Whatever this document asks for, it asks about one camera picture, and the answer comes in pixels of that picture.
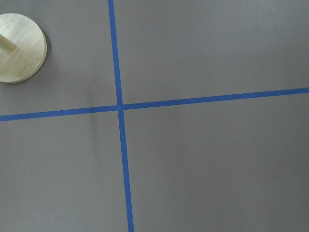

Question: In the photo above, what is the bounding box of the wooden cup tree stand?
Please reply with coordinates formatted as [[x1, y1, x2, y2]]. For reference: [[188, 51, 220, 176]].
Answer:
[[0, 13, 47, 83]]

